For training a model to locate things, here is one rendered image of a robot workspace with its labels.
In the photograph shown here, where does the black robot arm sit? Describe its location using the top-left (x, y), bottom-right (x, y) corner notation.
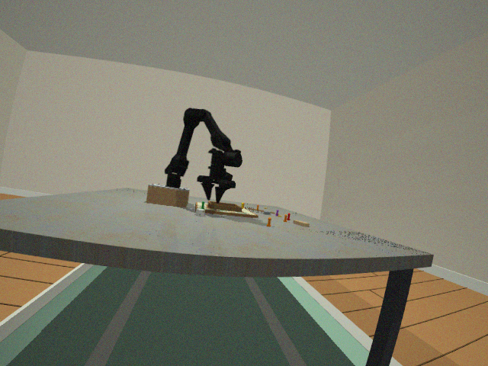
top-left (165, 108), bottom-right (242, 188)

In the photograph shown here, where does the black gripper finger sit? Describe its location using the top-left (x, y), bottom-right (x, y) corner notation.
top-left (201, 183), bottom-right (214, 201)
top-left (215, 187), bottom-right (229, 204)

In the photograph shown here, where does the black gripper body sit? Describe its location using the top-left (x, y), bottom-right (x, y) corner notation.
top-left (197, 164), bottom-right (236, 188)

